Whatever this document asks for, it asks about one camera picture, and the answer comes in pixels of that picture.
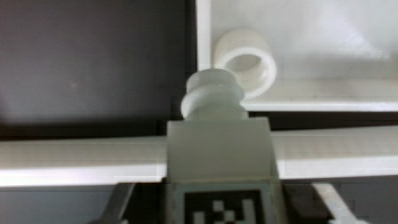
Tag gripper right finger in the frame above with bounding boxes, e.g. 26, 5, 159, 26
282, 181, 371, 224

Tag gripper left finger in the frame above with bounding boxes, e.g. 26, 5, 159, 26
88, 183, 135, 224

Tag white table leg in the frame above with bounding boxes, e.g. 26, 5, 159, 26
165, 69, 286, 224

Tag white L-shaped obstacle fence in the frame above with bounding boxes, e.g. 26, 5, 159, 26
0, 126, 398, 187

